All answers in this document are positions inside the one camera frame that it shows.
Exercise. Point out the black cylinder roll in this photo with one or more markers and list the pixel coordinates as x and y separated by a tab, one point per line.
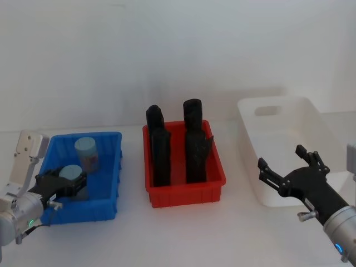
196	158
154	116
192	114
161	158

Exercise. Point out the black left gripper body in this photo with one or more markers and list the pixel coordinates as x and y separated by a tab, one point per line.
48	187

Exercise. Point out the blue plastic bin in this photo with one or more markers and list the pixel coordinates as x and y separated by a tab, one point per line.
104	192

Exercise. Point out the red plastic bin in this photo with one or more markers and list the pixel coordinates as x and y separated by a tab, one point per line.
178	194

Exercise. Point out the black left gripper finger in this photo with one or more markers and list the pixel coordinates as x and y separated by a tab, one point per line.
51	173
75	187

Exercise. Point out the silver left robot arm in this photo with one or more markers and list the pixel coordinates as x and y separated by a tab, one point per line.
16	204

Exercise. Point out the white table cloth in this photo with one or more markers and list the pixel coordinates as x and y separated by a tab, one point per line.
178	239

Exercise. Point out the pale blue lidded can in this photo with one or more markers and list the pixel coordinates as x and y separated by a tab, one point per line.
87	155
70	172

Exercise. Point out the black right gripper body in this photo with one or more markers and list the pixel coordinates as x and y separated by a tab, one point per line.
311	186

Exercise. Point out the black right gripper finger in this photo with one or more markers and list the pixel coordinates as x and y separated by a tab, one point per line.
271	173
313	159

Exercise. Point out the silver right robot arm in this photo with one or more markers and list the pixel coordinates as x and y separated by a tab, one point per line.
340	219

